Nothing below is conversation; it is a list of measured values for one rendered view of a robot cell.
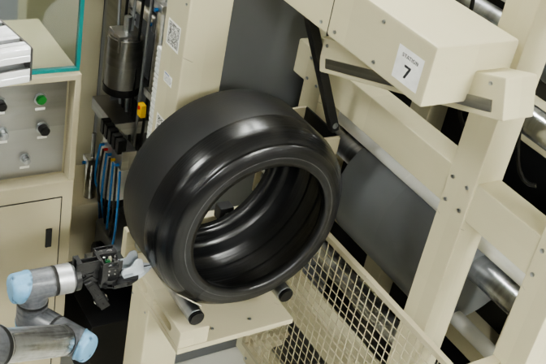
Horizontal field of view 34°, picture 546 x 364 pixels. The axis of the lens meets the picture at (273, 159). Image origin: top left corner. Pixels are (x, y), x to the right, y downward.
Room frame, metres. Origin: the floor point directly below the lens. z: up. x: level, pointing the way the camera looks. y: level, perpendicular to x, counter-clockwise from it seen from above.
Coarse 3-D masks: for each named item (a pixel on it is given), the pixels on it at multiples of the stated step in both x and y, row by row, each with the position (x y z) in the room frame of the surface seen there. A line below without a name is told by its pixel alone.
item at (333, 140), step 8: (304, 112) 2.53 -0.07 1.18; (312, 112) 2.50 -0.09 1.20; (312, 120) 2.49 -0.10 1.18; (320, 120) 2.46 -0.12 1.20; (320, 128) 2.45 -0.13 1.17; (328, 136) 2.41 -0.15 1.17; (336, 136) 2.37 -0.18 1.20; (336, 144) 2.38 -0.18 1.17; (336, 152) 2.38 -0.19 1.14; (256, 176) 2.44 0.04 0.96; (256, 184) 2.45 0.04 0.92
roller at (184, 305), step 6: (162, 282) 1.91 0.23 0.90; (168, 288) 1.88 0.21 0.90; (174, 294) 1.85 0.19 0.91; (174, 300) 1.85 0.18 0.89; (180, 300) 1.83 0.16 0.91; (186, 300) 1.83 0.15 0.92; (180, 306) 1.82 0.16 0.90; (186, 306) 1.81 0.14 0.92; (192, 306) 1.80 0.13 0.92; (198, 306) 1.82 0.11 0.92; (186, 312) 1.79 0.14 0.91; (192, 312) 1.79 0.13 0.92; (198, 312) 1.79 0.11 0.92; (192, 318) 1.78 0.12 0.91; (198, 318) 1.79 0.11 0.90; (192, 324) 1.78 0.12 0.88
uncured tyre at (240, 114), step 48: (240, 96) 2.02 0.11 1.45; (144, 144) 1.92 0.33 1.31; (192, 144) 1.84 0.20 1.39; (240, 144) 1.84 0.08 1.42; (288, 144) 1.89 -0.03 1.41; (144, 192) 1.82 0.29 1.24; (192, 192) 1.75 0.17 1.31; (288, 192) 2.19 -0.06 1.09; (336, 192) 2.00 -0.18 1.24; (144, 240) 1.78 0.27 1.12; (192, 240) 1.74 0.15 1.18; (240, 240) 2.11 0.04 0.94; (288, 240) 2.08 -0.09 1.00; (192, 288) 1.76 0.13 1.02; (240, 288) 1.85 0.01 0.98
